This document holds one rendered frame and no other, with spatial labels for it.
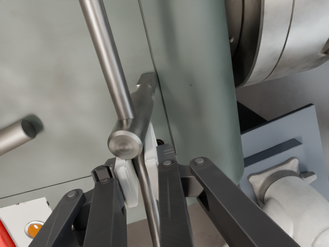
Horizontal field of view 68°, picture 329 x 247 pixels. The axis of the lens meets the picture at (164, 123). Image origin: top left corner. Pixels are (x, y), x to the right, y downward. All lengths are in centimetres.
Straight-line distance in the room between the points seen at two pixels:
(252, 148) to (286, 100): 95
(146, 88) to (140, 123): 6
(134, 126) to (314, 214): 69
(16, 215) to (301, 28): 40
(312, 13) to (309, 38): 3
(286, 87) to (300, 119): 86
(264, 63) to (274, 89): 143
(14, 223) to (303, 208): 68
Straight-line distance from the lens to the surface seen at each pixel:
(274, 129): 94
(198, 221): 208
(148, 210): 20
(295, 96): 187
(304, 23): 34
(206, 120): 28
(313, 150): 106
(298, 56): 37
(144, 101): 18
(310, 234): 78
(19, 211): 35
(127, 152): 15
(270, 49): 34
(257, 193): 95
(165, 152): 17
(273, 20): 31
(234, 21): 35
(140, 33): 25
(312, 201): 82
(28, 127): 28
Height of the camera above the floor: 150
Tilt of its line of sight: 69 degrees down
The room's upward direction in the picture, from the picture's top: 163 degrees clockwise
